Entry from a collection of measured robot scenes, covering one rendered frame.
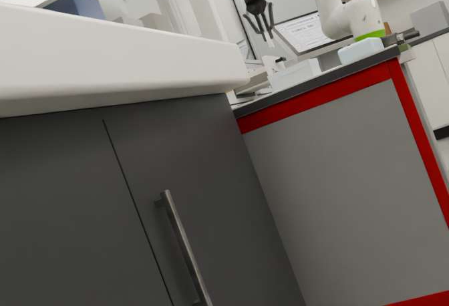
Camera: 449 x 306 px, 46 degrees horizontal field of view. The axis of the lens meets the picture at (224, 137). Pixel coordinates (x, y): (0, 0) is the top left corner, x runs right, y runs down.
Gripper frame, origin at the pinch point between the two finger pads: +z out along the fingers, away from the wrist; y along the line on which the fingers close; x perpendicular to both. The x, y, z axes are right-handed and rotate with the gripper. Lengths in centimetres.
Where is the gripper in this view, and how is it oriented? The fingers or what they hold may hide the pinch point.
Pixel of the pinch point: (269, 40)
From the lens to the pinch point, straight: 211.5
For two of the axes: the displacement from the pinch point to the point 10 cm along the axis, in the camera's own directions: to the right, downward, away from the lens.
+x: 3.1, -1.2, 9.4
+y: 8.8, -3.3, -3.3
